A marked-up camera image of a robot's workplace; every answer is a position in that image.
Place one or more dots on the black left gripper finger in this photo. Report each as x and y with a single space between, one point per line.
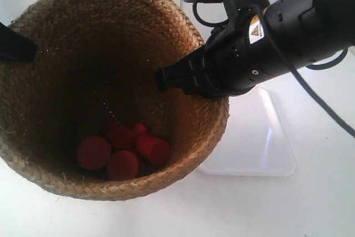
15 47

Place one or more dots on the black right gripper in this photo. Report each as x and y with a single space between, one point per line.
231 66

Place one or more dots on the brown woven wicker basket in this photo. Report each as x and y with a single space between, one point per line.
96 59

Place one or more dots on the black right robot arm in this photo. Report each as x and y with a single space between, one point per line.
304 31

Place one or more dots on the long thin red cylinder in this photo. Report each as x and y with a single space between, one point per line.
139 128

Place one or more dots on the large red cylinder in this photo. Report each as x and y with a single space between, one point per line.
155 150

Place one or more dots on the red cylinder at rim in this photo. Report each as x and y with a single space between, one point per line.
120 136

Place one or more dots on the red cylinder behind finger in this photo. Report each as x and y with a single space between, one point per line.
122 165

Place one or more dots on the white plastic tray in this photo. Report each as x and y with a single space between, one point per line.
254 143

